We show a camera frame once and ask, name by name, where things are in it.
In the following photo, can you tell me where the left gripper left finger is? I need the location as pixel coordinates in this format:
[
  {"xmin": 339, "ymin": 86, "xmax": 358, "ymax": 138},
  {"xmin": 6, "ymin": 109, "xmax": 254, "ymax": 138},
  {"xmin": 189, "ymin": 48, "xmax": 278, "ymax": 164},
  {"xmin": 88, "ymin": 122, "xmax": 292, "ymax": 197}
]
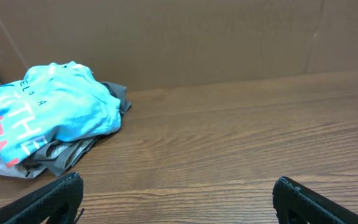
[{"xmin": 0, "ymin": 172, "xmax": 84, "ymax": 224}]

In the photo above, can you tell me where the light blue printed t-shirt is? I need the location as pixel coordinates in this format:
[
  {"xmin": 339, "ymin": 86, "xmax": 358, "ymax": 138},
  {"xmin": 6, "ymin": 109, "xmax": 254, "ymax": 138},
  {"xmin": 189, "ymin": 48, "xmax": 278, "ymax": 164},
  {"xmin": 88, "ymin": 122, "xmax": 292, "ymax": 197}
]
[{"xmin": 0, "ymin": 62, "xmax": 121, "ymax": 167}]

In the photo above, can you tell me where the grey folded garment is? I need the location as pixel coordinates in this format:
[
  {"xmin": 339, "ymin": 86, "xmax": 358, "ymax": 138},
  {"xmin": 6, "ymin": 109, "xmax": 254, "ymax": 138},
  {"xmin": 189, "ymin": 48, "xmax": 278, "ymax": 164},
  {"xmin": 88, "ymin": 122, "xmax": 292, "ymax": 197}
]
[{"xmin": 18, "ymin": 82, "xmax": 131, "ymax": 176}]

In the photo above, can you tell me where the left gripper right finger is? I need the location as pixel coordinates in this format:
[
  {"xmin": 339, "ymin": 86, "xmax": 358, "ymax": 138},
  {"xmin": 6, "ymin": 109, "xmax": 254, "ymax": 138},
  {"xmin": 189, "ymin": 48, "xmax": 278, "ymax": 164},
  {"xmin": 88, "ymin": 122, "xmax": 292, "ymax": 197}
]
[{"xmin": 272, "ymin": 176, "xmax": 358, "ymax": 224}]

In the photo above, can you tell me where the white folded garment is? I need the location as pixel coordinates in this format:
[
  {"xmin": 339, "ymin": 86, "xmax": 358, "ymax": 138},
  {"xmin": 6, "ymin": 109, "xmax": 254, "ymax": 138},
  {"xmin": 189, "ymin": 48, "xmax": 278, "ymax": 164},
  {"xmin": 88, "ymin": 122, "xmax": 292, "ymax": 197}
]
[{"xmin": 0, "ymin": 160, "xmax": 46, "ymax": 179}]

